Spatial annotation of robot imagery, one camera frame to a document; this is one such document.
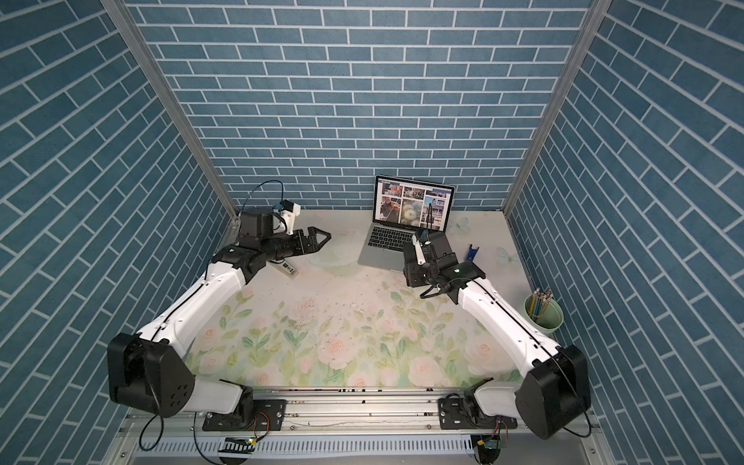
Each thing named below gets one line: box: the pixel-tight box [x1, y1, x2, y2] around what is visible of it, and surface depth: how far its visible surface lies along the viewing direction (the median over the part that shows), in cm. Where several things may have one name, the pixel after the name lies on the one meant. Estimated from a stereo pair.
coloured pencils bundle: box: [528, 286, 555, 321], surface depth 79 cm
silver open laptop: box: [357, 175, 456, 272], surface depth 111 cm
